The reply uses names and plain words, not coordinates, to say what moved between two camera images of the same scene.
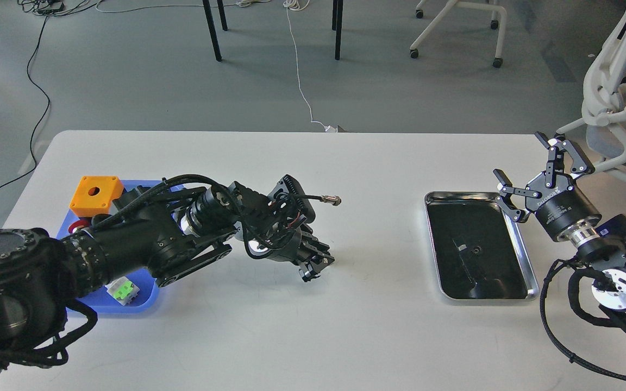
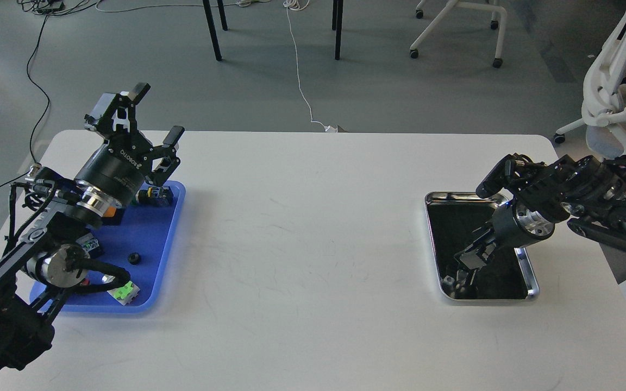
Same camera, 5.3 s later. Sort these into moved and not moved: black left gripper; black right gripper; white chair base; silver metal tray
Moved: black left gripper; black right gripper
Not moved: silver metal tray; white chair base
